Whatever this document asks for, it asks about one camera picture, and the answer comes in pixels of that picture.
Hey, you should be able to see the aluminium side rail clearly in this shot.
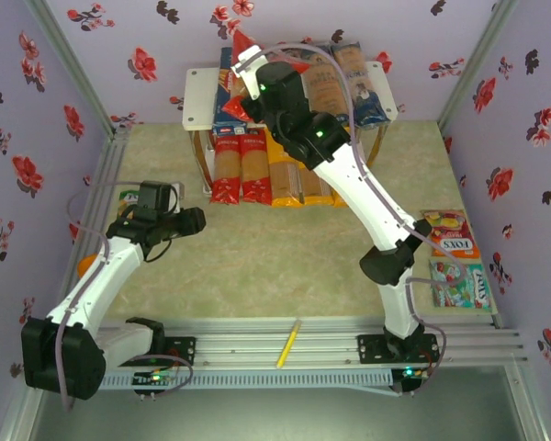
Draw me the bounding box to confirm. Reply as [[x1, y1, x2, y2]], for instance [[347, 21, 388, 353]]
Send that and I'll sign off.
[[60, 128, 131, 295]]

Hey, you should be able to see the circuit board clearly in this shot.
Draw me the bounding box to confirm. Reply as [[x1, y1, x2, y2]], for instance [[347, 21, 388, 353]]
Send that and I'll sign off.
[[391, 366, 432, 395], [132, 369, 179, 394]]

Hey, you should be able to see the orange plastic bowl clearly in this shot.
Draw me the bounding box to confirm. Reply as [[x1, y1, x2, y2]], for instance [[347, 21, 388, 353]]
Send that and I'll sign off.
[[76, 253, 100, 277]]

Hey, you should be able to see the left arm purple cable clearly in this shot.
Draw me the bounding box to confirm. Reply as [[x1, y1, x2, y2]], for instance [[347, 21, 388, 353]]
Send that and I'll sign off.
[[57, 181, 195, 413]]

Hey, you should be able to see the dark blue gold spaghetti bag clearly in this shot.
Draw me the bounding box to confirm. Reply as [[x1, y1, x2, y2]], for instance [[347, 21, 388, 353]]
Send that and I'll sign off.
[[297, 45, 351, 128]]

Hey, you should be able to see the left circuit board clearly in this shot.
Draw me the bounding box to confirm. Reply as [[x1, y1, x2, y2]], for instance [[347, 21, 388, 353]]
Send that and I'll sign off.
[[132, 369, 179, 394]]

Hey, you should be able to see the red orange candy bag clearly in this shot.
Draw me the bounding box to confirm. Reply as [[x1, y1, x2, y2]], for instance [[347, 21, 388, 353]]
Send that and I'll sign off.
[[419, 208, 482, 259]]

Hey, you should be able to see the white two-tier shelf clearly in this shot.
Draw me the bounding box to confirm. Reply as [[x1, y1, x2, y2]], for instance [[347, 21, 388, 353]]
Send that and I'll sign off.
[[185, 61, 399, 205]]

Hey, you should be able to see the white slotted cable duct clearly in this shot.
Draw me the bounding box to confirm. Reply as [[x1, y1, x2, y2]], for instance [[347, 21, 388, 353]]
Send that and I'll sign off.
[[44, 370, 395, 392]]

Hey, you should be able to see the yellow pen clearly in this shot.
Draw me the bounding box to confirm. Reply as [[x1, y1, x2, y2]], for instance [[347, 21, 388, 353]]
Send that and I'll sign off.
[[275, 319, 303, 369]]

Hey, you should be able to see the bright blue spaghetti bag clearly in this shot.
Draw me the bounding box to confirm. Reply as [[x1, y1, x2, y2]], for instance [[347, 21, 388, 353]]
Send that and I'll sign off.
[[330, 41, 389, 130]]

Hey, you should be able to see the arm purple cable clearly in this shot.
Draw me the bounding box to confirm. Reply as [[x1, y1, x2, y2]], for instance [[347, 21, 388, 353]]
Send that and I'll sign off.
[[57, 181, 195, 413], [238, 43, 469, 376]]

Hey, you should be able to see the right circuit board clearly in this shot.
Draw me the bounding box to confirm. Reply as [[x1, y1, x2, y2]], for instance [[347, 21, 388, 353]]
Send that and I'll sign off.
[[391, 366, 432, 395]]

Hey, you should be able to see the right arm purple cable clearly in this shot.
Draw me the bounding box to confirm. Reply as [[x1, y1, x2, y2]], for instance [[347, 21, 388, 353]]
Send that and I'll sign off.
[[238, 43, 469, 376]]

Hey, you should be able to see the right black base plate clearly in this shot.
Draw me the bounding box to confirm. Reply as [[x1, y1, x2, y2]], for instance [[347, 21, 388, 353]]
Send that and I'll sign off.
[[356, 334, 442, 368]]

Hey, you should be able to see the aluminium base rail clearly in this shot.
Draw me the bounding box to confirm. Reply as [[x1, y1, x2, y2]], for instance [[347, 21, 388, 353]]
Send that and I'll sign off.
[[94, 318, 528, 369]]

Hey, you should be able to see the green candy bag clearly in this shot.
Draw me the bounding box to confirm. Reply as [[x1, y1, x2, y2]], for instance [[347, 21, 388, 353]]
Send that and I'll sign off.
[[118, 191, 141, 218]]

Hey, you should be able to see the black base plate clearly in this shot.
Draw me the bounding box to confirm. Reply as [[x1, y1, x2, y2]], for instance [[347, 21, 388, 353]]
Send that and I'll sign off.
[[356, 334, 442, 368], [112, 335, 198, 368]]

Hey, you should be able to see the blue Barilla spaghetti box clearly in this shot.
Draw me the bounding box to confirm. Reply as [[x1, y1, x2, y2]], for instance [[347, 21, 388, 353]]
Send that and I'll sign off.
[[211, 45, 254, 137]]

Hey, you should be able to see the aluminium frame leg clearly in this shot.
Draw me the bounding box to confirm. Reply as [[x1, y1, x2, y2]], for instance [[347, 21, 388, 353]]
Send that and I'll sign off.
[[0, 367, 48, 441], [503, 358, 551, 441]]

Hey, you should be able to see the red spaghetti bag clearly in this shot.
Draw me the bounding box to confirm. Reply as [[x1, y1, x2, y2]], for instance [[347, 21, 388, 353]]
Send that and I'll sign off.
[[208, 132, 242, 206], [239, 132, 274, 205]]

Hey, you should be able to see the aluminium corner post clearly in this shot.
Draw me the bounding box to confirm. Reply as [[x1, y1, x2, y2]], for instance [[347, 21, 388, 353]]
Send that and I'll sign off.
[[435, 0, 521, 135], [23, 0, 130, 144]]

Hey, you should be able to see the teal candy bag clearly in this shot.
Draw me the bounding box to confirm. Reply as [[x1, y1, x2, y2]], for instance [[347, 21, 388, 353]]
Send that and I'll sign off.
[[428, 258, 494, 311]]

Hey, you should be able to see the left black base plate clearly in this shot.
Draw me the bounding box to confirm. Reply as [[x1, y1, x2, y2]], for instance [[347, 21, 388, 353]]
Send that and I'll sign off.
[[112, 335, 198, 368]]

